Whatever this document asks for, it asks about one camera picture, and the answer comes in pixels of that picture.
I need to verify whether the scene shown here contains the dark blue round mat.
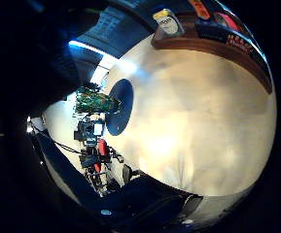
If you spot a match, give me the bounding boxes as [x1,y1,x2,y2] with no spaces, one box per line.
[105,78,135,137]

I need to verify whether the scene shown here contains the black box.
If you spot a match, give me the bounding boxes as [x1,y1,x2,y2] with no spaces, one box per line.
[194,19,229,44]

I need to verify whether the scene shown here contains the red snack packet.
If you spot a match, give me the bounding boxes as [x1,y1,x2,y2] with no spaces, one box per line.
[213,12,243,33]

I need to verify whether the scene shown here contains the long ceiling light strip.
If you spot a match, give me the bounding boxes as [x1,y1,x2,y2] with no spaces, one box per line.
[67,39,107,56]

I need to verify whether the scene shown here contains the thin black cable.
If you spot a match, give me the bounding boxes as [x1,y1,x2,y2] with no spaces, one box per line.
[32,126,84,155]

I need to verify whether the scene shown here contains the dark packet with red print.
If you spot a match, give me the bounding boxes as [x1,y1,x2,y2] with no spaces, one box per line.
[226,33,255,56]

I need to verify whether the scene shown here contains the black camera rig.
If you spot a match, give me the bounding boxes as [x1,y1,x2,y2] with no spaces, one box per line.
[73,117,105,148]

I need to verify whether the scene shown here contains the red cylindrical object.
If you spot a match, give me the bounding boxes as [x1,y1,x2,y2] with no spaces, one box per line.
[97,139,111,158]

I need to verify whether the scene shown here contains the orange snack packet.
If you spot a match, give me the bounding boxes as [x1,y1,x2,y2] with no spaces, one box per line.
[188,0,212,20]

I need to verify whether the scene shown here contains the brown wooden tray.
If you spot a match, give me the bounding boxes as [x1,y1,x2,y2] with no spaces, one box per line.
[151,13,274,95]

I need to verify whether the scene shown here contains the white packet with yellow top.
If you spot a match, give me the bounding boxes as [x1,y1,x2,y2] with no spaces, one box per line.
[152,8,186,40]

